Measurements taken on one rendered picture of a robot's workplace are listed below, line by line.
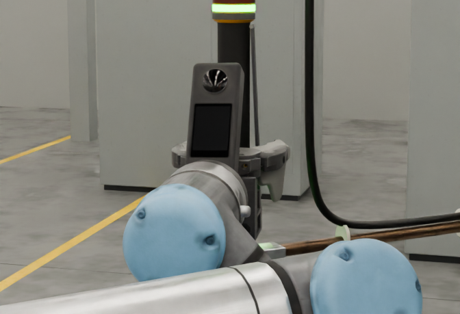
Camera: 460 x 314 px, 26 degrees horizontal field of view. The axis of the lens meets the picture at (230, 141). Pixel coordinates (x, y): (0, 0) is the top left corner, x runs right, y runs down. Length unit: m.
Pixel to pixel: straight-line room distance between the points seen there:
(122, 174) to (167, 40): 1.25
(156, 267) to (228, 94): 0.24
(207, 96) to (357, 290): 0.35
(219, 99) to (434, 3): 5.56
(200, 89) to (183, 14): 7.47
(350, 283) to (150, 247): 0.17
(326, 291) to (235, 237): 0.16
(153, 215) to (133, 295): 0.13
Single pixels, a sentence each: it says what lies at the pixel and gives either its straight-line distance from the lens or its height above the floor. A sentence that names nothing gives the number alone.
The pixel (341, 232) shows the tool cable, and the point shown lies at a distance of 1.12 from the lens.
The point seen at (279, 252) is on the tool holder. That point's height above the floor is 1.55.
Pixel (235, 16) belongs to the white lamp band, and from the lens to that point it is 1.00.
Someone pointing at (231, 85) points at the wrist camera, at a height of 1.74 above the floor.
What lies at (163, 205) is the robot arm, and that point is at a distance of 0.72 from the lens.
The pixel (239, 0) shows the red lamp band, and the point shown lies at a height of 1.81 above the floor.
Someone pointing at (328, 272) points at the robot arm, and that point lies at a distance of 0.62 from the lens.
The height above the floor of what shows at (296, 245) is 1.55.
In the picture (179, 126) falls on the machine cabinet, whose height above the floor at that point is 0.59.
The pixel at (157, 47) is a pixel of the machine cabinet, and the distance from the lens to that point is 8.48.
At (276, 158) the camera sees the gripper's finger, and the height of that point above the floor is 1.66.
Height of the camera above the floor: 1.83
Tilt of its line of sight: 9 degrees down
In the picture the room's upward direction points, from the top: straight up
